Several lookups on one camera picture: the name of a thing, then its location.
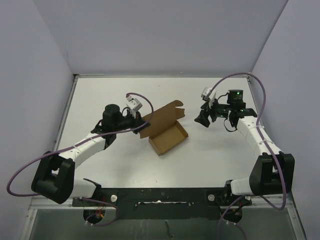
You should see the brown cardboard box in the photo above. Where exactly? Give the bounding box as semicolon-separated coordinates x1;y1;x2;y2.
139;99;189;156

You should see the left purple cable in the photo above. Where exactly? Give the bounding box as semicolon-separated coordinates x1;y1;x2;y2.
6;92;155;227

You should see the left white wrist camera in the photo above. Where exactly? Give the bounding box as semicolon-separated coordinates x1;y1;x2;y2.
126;95;143;117

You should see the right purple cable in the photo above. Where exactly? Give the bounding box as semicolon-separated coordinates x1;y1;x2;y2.
209;72;288;240

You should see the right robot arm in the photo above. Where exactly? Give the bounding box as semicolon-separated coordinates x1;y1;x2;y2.
195;87;295;205

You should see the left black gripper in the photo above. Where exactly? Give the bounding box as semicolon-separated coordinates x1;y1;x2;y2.
113;109;151;134

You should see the purple cable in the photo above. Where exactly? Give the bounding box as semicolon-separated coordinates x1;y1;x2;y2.
6;92;155;227
209;72;288;240

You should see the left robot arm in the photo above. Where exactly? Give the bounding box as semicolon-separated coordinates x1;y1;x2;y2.
31;100;150;206

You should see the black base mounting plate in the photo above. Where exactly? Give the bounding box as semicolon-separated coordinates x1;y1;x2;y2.
72;187;252;220

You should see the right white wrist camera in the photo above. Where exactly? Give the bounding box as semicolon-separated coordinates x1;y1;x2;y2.
201;87;216;107

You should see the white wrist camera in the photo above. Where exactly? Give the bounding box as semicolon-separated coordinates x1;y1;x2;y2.
126;95;143;117
201;87;216;107

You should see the aluminium table frame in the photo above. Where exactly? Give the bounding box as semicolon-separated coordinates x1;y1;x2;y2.
22;76;305;240

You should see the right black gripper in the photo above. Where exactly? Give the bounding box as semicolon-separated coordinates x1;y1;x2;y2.
194;96;232;127

